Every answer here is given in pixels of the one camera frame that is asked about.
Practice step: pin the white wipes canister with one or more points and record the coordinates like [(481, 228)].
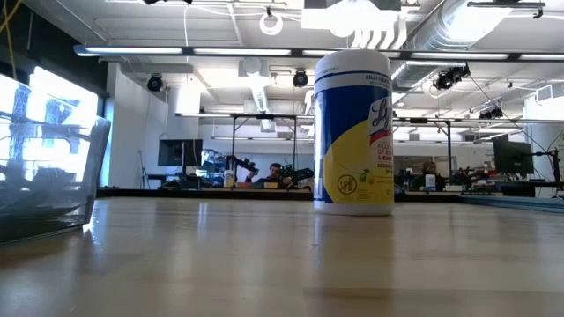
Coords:
[(228, 178), (430, 182)]

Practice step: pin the black computer monitor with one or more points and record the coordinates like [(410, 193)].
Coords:
[(178, 152), (513, 156)]

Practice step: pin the Lysol wipes canister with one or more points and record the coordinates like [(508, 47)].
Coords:
[(352, 154)]

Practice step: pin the black metal rig frame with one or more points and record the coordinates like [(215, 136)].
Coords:
[(264, 116), (418, 120)]

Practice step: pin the long light bar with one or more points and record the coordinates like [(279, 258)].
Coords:
[(247, 51)]

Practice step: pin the white ceiling light fixture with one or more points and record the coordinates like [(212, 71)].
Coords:
[(352, 17)]

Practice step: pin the silver ventilation duct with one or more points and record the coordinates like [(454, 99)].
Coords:
[(440, 39)]

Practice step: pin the grey translucent plastic bin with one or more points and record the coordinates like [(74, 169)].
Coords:
[(44, 185)]

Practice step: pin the black ceiling camera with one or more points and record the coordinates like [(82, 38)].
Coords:
[(449, 77), (300, 78), (154, 82)]

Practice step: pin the black aluminium table frame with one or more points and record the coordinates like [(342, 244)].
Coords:
[(198, 193)]

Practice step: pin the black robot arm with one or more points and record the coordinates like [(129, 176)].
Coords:
[(242, 164), (302, 174)]

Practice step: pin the person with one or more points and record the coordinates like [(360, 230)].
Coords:
[(429, 169), (275, 171)]

